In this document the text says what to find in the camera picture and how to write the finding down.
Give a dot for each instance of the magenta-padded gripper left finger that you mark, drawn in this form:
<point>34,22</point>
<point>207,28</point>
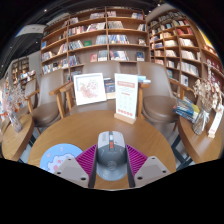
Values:
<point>85,163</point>

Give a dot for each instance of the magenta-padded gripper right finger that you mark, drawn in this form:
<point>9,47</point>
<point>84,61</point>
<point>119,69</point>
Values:
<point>138,163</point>

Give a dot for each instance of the grey computer mouse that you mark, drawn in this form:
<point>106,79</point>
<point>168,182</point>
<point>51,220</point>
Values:
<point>111,156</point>

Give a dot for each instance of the round blue mouse pad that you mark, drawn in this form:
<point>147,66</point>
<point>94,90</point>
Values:
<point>56,156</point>

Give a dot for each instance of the brown padded wooden armchair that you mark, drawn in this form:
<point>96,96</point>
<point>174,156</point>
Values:
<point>156,106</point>
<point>100,66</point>
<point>46,113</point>

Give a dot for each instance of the round wooden side table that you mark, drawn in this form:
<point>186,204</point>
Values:
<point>16,140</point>
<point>200,143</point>

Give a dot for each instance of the white sign with wooden base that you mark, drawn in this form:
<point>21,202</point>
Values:
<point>216,123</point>
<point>126,96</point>

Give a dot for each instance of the glass vase with dried flowers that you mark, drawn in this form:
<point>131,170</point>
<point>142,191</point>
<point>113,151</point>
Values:
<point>16,125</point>
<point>200,123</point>

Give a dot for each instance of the white framed floral picture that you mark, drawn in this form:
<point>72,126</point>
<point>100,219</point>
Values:
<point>89,89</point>

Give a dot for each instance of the dark standing book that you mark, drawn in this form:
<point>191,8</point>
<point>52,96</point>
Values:
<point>109,86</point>

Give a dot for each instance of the stack of pale blue books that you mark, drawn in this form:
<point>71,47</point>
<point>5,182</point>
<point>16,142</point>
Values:
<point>143,80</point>

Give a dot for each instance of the orange book display table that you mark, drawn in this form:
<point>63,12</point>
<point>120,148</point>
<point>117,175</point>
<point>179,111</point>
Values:
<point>2,106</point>

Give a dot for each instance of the small distant wooden bookshelf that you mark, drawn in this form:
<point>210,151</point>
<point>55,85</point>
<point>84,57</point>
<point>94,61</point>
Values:
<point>20,66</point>

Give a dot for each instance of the curved wooden bookshelf unit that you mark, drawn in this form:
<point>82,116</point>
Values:
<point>180,43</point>

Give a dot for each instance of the wide wooden bookshelf unit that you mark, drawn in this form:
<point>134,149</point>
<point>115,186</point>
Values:
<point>93,33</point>

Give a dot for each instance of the white ceiling air vent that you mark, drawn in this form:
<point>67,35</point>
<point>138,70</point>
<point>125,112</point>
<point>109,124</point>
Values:
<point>30,30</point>

